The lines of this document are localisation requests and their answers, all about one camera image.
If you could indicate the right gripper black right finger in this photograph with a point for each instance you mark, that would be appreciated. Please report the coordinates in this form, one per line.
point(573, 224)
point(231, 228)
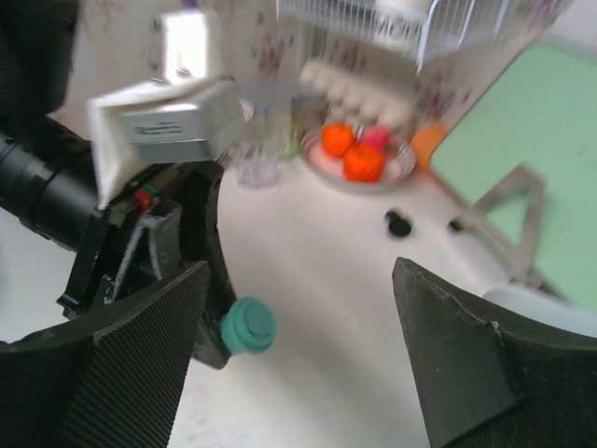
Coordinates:
point(487, 377)

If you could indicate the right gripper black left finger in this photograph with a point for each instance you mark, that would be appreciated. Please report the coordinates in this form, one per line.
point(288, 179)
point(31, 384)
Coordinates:
point(111, 378)

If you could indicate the teal capsule top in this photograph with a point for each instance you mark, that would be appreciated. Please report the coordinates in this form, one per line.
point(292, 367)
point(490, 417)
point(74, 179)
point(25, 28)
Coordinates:
point(249, 327)

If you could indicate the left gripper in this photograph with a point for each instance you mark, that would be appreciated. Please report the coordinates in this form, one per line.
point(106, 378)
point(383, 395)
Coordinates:
point(165, 219)

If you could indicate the black capsule top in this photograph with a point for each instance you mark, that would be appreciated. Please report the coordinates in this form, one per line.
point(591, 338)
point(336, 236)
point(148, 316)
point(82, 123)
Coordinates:
point(398, 225)

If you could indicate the fruit plate with oranges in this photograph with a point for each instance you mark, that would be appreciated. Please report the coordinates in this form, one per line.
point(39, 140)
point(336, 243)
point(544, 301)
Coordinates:
point(362, 159)

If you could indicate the green cutting board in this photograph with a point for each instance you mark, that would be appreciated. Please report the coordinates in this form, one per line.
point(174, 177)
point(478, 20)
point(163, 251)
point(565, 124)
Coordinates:
point(540, 113)

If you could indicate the white wire rack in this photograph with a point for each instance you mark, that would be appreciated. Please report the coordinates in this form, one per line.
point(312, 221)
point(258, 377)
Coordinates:
point(421, 30)

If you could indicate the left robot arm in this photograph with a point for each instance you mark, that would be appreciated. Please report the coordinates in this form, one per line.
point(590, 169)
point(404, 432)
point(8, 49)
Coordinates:
point(47, 178)

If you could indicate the white plastic storage basket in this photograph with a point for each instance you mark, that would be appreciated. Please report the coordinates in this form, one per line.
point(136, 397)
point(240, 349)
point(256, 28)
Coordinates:
point(543, 308)

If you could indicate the egg tray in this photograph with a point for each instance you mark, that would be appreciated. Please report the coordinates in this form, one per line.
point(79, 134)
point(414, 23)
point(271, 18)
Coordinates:
point(359, 100)

